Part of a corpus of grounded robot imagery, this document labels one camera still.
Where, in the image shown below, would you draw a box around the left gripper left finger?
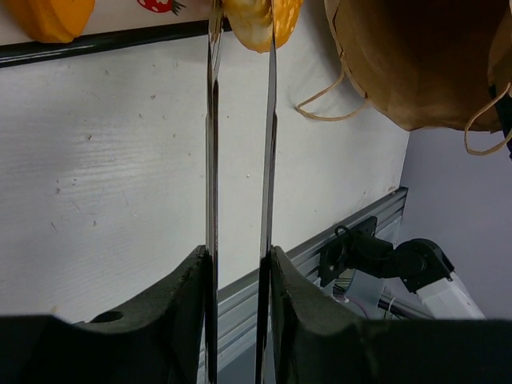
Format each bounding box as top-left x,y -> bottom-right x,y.
1,246 -> 208,383

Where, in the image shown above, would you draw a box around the metal tongs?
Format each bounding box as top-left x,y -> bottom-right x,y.
205,1 -> 278,383

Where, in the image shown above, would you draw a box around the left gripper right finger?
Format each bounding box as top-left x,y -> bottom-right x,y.
270,247 -> 511,383

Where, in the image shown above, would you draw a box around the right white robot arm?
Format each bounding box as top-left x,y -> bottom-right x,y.
379,238 -> 486,320

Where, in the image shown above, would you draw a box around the orange fake bread loaf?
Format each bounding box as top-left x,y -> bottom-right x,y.
2,0 -> 95,43

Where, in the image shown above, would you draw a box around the aluminium frame rail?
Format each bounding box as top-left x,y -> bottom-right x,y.
218,187 -> 408,370

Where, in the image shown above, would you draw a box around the round twisted fake bread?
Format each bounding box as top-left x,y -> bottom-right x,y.
222,0 -> 303,53

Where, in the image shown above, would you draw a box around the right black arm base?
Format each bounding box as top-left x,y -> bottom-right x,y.
318,216 -> 397,287

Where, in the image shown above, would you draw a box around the brown paper bag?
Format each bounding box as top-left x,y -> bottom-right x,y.
294,0 -> 512,157

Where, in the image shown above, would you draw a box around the strawberry pattern tray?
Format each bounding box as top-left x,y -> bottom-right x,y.
1,1 -> 210,68

